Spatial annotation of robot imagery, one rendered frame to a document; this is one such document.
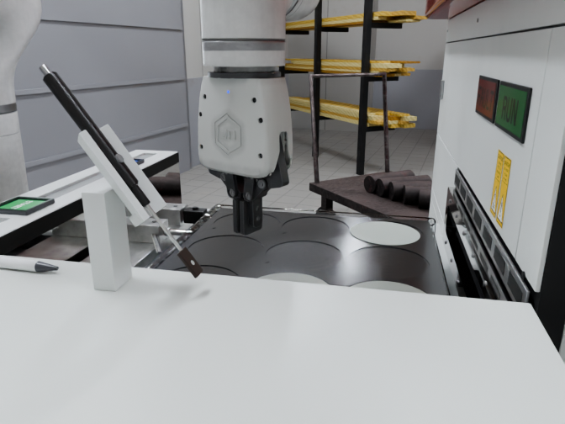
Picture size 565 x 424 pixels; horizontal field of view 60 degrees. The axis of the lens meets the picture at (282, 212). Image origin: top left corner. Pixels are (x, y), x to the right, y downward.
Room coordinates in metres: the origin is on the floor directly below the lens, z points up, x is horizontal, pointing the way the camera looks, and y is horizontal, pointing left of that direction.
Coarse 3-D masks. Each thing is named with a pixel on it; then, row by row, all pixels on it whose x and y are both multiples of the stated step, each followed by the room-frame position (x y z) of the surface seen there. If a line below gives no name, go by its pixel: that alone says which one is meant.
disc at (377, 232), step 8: (360, 224) 0.71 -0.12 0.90; (368, 224) 0.71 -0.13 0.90; (376, 224) 0.71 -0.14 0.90; (384, 224) 0.71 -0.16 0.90; (392, 224) 0.71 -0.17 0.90; (400, 224) 0.71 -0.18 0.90; (352, 232) 0.67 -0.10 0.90; (360, 232) 0.67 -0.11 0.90; (368, 232) 0.67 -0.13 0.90; (376, 232) 0.68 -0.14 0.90; (384, 232) 0.68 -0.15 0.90; (392, 232) 0.68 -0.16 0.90; (400, 232) 0.68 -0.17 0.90; (408, 232) 0.68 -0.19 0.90; (416, 232) 0.68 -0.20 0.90; (368, 240) 0.64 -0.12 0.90; (376, 240) 0.64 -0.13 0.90; (384, 240) 0.64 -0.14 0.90; (392, 240) 0.64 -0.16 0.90; (400, 240) 0.65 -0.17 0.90; (408, 240) 0.65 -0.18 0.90; (416, 240) 0.65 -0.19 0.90
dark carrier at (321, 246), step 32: (224, 224) 0.72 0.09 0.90; (288, 224) 0.72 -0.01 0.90; (320, 224) 0.72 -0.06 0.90; (352, 224) 0.71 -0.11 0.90; (416, 224) 0.71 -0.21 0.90; (224, 256) 0.59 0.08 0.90; (256, 256) 0.59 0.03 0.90; (288, 256) 0.59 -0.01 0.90; (320, 256) 0.59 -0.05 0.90; (352, 256) 0.59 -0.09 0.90; (384, 256) 0.59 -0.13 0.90; (416, 256) 0.59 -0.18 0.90; (416, 288) 0.50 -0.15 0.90
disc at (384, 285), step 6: (366, 282) 0.51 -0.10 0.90; (372, 282) 0.51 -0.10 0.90; (378, 282) 0.51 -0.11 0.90; (384, 282) 0.51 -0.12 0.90; (390, 282) 0.51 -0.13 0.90; (366, 288) 0.50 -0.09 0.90; (372, 288) 0.50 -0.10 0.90; (378, 288) 0.50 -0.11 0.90; (384, 288) 0.50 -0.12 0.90; (390, 288) 0.50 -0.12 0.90; (396, 288) 0.50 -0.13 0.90; (402, 288) 0.50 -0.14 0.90; (408, 288) 0.50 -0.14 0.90; (414, 288) 0.50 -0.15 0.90
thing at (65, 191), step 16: (160, 160) 0.91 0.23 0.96; (80, 176) 0.78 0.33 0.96; (96, 176) 0.80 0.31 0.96; (32, 192) 0.68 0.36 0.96; (48, 192) 0.68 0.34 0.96; (64, 192) 0.70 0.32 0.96; (80, 192) 0.68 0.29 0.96; (48, 208) 0.61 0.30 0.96; (0, 224) 0.54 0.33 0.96; (16, 224) 0.54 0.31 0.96
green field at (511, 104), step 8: (504, 88) 0.52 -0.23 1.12; (512, 88) 0.49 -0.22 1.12; (504, 96) 0.51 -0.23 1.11; (512, 96) 0.48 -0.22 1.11; (520, 96) 0.45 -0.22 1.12; (504, 104) 0.51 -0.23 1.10; (512, 104) 0.48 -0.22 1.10; (520, 104) 0.45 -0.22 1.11; (504, 112) 0.51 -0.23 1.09; (512, 112) 0.48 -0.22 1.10; (520, 112) 0.45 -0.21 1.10; (496, 120) 0.54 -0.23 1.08; (504, 120) 0.50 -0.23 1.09; (512, 120) 0.47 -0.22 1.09; (520, 120) 0.44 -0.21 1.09; (512, 128) 0.47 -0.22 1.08; (520, 128) 0.44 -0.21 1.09
